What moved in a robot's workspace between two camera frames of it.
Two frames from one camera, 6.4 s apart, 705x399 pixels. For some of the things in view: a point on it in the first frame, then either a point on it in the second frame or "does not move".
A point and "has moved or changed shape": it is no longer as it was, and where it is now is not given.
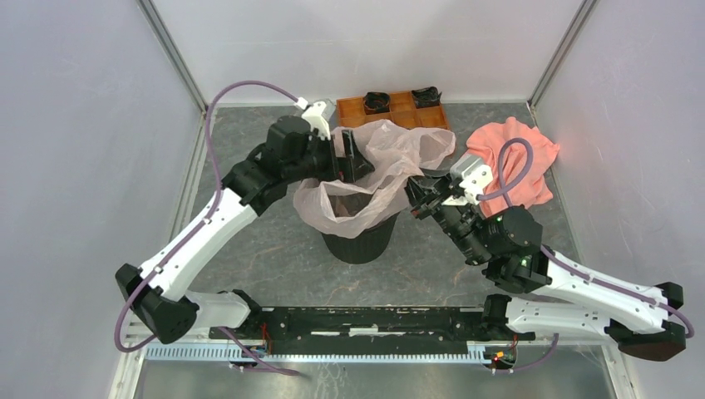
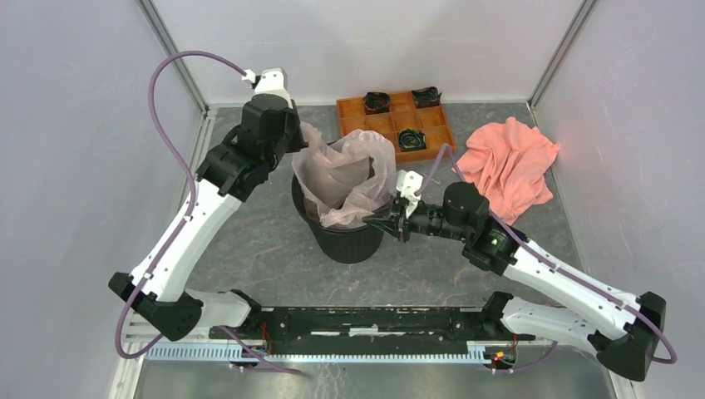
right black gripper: (430, 190) -> (394, 219)
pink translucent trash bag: (398, 156) has moved or changed shape
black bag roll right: (426, 97) does not move
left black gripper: (350, 169) -> (298, 141)
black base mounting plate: (366, 331) does not move
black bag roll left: (376, 102) does not move
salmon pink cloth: (533, 188) does not move
